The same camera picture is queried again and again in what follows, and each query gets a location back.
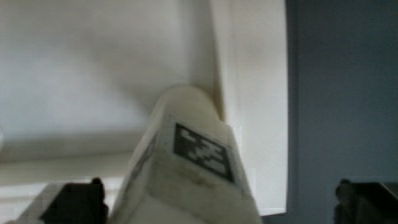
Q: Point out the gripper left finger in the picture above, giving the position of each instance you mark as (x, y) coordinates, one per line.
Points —
(67, 204)

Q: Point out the white leg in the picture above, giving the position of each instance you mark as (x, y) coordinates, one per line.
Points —
(184, 185)

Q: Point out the white square tabletop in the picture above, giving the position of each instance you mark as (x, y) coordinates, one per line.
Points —
(94, 54)

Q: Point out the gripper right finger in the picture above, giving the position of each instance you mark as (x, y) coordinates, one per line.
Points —
(366, 203)

